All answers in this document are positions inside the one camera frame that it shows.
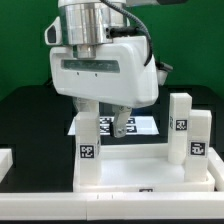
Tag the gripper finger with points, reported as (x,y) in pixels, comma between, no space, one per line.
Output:
(118,125)
(80,104)

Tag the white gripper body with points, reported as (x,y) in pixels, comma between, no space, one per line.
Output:
(120,74)

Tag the white square desk top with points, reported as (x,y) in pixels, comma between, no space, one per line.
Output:
(140,168)

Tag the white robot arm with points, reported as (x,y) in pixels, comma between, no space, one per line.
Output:
(86,24)

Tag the white marker sheet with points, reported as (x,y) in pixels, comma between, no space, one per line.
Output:
(136,125)

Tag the white left fence bar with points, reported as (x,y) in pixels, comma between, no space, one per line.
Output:
(6,161)

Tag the white fence bar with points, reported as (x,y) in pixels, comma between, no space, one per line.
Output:
(216,168)
(6,161)
(111,206)

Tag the white right fence bar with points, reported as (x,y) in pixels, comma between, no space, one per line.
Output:
(216,168)

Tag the white front fence bar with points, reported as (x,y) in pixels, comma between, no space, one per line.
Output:
(111,206)

